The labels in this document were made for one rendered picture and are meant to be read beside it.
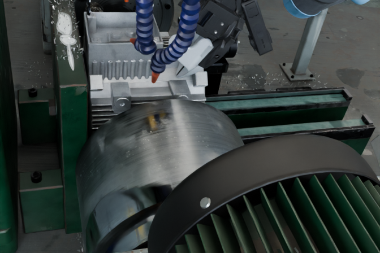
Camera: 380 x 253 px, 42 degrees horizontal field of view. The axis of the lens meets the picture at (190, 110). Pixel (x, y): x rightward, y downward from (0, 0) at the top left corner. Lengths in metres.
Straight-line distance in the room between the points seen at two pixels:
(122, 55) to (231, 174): 0.52
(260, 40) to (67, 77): 0.31
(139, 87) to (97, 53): 0.09
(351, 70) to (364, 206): 1.24
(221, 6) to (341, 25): 1.06
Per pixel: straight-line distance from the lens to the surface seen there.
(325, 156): 0.33
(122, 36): 0.84
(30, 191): 0.87
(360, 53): 1.64
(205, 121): 0.64
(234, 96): 1.08
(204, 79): 0.84
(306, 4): 0.85
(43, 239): 0.95
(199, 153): 0.59
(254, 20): 0.79
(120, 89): 0.81
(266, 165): 0.31
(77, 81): 0.71
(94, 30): 0.87
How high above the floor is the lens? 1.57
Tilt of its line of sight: 40 degrees down
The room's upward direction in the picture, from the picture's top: 10 degrees clockwise
